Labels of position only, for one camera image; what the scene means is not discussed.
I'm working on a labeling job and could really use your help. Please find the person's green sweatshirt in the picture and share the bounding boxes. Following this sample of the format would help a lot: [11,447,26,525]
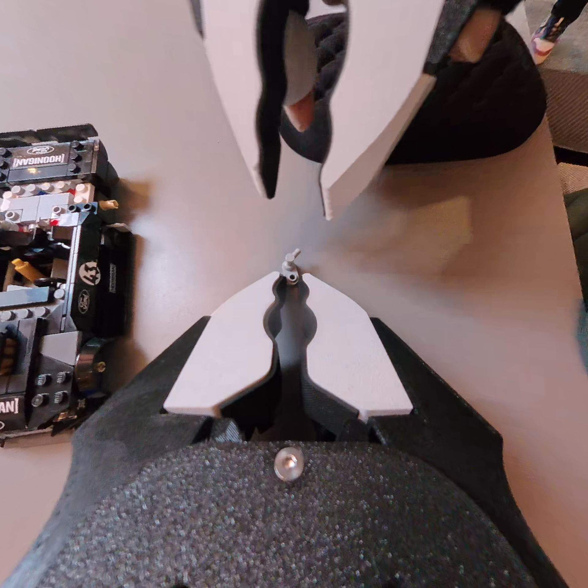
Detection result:
[563,189,588,308]

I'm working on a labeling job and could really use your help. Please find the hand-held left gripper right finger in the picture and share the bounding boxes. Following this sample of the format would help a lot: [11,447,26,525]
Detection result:
[302,273,414,421]

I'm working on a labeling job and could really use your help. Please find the black lego car model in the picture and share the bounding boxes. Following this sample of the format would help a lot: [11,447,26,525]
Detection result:
[0,124,138,448]

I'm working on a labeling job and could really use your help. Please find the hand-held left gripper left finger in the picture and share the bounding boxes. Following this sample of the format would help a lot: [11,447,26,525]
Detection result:
[164,272,282,417]

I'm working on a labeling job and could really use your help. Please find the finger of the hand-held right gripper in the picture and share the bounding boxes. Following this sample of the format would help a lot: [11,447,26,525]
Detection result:
[318,0,446,221]
[196,0,287,200]

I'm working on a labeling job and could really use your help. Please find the person's right hand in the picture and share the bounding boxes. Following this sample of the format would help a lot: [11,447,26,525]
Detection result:
[455,8,503,65]

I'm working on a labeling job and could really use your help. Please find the black mesh pad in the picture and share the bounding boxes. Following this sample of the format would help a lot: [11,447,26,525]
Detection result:
[279,9,549,168]

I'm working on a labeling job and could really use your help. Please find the small light grey lego piece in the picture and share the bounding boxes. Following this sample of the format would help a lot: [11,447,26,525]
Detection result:
[279,248,303,285]

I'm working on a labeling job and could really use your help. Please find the person's shoe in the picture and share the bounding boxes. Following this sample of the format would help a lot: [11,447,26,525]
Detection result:
[531,0,588,65]

